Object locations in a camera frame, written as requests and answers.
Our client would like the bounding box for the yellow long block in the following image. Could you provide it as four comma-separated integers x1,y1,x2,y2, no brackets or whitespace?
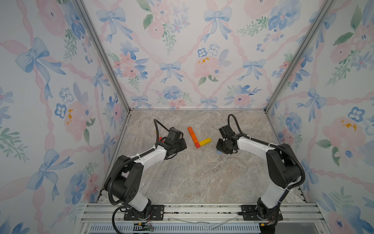
199,138,212,146

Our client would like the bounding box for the orange long block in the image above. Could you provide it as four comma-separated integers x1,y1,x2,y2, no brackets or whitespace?
191,134,199,144

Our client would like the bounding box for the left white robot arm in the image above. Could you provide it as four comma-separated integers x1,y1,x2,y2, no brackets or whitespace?
104,138,187,212

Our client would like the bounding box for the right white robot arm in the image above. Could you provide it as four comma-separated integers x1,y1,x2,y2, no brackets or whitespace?
216,136,305,220

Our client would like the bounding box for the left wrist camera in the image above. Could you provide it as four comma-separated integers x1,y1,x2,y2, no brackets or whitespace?
167,127,184,142

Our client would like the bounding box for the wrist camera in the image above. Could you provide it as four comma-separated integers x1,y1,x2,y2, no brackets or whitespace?
167,127,184,142
219,125,236,139

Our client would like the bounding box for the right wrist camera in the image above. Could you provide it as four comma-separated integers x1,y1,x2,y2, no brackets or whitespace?
219,125,236,139

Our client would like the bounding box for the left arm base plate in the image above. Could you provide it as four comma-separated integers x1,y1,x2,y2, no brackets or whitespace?
124,205,165,221

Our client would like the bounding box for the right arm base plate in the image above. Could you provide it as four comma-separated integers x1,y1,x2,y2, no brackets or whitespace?
238,204,283,222

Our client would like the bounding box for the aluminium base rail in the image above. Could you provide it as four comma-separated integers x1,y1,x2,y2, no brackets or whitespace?
76,203,331,234

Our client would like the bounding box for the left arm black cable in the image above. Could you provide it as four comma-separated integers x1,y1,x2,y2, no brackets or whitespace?
107,118,170,234

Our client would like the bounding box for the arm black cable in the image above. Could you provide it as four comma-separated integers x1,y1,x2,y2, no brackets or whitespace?
227,113,306,191
107,118,170,234

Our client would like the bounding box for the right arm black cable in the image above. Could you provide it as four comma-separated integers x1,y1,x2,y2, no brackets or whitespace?
227,113,306,191

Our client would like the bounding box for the aluminium corner post left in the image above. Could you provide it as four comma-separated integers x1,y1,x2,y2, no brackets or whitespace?
72,0,130,113

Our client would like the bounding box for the aluminium corner post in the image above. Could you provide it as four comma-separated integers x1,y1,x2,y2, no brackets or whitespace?
264,0,335,114
72,0,130,113

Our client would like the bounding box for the aluminium corner post right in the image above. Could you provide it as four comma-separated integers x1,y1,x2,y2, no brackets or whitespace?
264,0,335,114

